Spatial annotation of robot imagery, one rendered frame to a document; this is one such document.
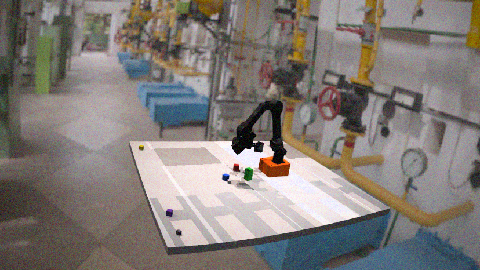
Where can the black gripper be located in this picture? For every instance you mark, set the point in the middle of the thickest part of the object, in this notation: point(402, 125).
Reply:
point(258, 147)

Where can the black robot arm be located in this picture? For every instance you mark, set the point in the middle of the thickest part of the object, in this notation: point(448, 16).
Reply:
point(245, 130)

